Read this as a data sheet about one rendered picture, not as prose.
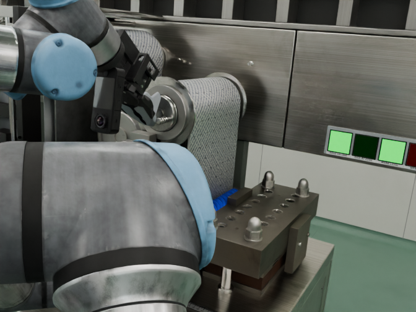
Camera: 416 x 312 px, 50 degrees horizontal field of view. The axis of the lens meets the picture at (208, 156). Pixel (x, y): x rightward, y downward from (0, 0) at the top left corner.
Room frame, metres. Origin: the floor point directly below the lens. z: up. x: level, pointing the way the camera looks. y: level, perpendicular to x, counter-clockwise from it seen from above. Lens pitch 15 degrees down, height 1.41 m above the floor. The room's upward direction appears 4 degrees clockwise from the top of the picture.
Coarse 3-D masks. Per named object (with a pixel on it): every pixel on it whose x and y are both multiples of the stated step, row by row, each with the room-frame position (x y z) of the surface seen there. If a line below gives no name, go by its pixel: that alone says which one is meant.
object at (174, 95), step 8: (152, 88) 0.93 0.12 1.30; (160, 88) 0.92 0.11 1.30; (168, 88) 0.91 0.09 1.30; (168, 96) 0.91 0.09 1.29; (176, 96) 0.90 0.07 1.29; (176, 104) 0.90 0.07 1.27; (184, 104) 0.89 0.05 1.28; (184, 112) 0.89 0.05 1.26; (184, 120) 0.89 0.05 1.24; (176, 128) 0.90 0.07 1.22; (160, 136) 0.91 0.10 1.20; (168, 136) 0.90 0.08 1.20; (176, 136) 0.90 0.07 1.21
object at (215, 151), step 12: (216, 132) 1.00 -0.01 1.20; (228, 132) 1.06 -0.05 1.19; (192, 144) 0.91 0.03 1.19; (204, 144) 0.95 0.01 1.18; (216, 144) 1.00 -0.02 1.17; (228, 144) 1.06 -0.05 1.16; (204, 156) 0.96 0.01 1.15; (216, 156) 1.01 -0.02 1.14; (228, 156) 1.07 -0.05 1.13; (204, 168) 0.96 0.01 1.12; (216, 168) 1.01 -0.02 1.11; (228, 168) 1.07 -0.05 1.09; (216, 180) 1.02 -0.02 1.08; (228, 180) 1.08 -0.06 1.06; (216, 192) 1.02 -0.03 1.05
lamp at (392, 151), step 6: (384, 144) 1.02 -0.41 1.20; (390, 144) 1.01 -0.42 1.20; (396, 144) 1.01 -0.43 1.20; (402, 144) 1.00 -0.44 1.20; (384, 150) 1.02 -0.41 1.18; (390, 150) 1.01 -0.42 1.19; (396, 150) 1.00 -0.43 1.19; (402, 150) 1.00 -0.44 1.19; (384, 156) 1.01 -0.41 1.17; (390, 156) 1.01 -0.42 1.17; (396, 156) 1.00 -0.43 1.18; (402, 156) 1.00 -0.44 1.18; (396, 162) 1.00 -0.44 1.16
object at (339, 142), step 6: (336, 132) 1.07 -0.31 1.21; (342, 132) 1.06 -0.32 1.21; (330, 138) 1.08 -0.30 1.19; (336, 138) 1.07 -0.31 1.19; (342, 138) 1.06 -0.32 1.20; (348, 138) 1.06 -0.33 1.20; (330, 144) 1.07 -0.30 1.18; (336, 144) 1.07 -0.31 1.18; (342, 144) 1.06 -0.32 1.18; (348, 144) 1.05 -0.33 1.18; (336, 150) 1.07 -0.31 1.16; (342, 150) 1.06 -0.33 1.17; (348, 150) 1.05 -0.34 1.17
